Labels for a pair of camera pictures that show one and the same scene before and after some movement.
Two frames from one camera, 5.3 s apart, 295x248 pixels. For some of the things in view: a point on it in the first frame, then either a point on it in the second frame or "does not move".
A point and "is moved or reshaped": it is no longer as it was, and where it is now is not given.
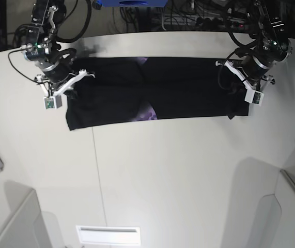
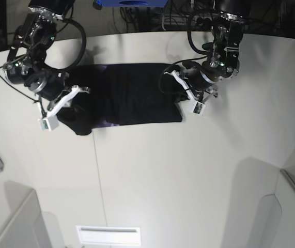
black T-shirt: [132, 89] is moved or reshaped
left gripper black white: [251, 72] -> [195, 83]
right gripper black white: [58, 73] -> [52, 89]
